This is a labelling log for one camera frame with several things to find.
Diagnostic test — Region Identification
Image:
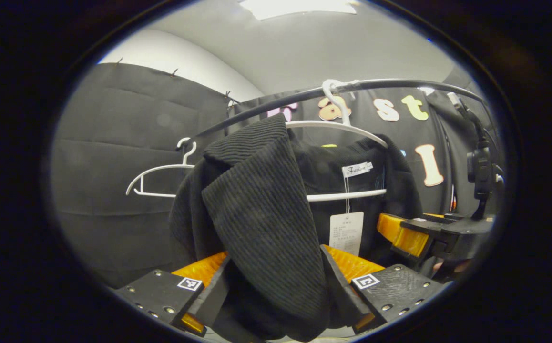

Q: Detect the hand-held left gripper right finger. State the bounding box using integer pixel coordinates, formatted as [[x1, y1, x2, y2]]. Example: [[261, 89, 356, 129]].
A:
[[320, 244, 443, 334]]

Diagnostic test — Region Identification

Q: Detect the black clothes rack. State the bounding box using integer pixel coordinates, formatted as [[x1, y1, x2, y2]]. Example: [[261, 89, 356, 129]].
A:
[[176, 79, 484, 151]]

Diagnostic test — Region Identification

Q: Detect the black backdrop cloth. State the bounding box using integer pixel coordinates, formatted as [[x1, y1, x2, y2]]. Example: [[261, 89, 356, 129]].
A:
[[50, 62, 503, 289]]

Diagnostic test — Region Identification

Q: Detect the black knit jacket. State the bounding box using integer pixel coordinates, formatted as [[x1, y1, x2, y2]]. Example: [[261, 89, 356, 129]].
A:
[[168, 113, 424, 343]]

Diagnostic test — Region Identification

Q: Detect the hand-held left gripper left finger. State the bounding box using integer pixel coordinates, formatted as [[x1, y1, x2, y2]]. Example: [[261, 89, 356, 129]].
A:
[[114, 252, 231, 336]]

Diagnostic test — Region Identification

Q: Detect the white plastic hanger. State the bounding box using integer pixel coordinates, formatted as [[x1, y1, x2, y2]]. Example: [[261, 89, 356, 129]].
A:
[[125, 137, 198, 198], [283, 79, 390, 203]]

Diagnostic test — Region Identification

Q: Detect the ceiling light panel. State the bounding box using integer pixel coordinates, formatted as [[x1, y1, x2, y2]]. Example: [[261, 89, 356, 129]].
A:
[[239, 0, 358, 20]]

